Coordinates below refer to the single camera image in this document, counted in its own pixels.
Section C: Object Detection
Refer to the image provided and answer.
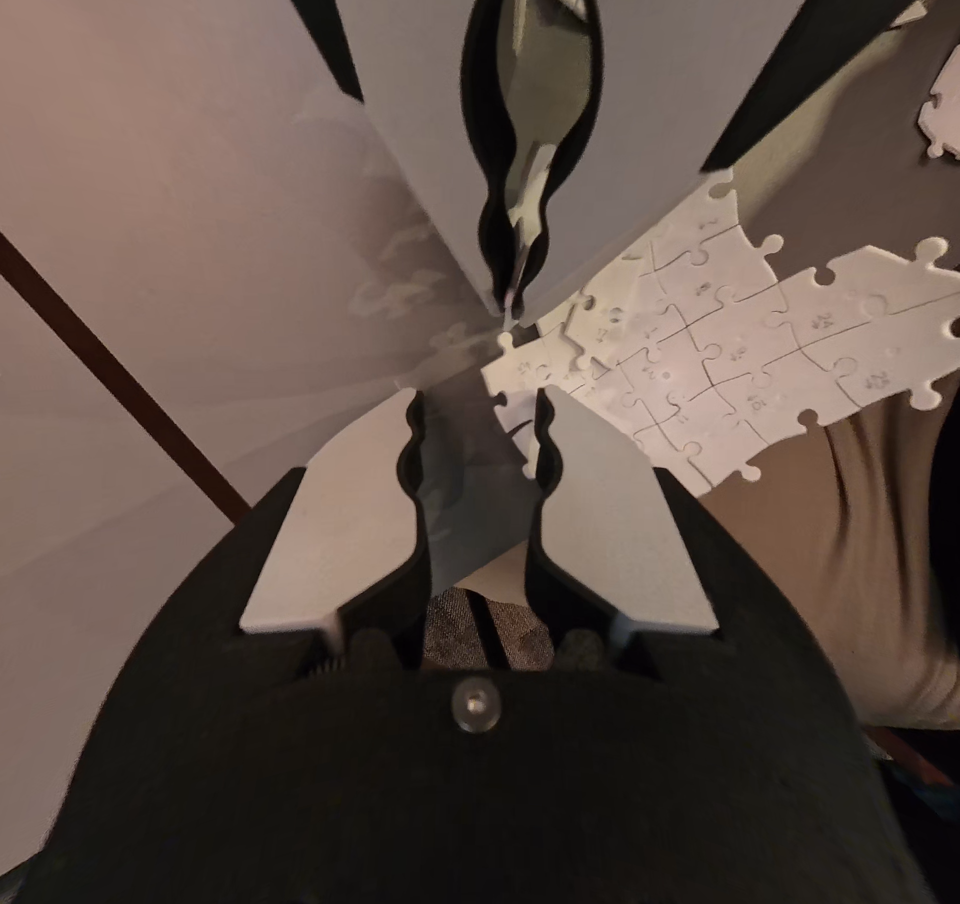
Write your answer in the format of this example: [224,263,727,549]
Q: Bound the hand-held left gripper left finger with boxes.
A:
[238,386,435,654]

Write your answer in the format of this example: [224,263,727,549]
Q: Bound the wooden-edged white table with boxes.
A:
[0,232,252,856]

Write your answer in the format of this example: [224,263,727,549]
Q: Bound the white puzzle pieces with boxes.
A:
[525,0,960,164]

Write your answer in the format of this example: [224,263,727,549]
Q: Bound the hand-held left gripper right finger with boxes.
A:
[525,386,723,658]

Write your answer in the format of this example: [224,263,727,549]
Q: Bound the person's tan trouser leg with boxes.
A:
[697,375,960,731]

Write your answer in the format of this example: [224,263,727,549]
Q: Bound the partly built white puzzle ball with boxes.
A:
[481,169,960,500]

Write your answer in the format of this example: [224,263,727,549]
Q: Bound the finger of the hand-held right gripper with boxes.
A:
[513,0,843,329]
[315,0,515,314]

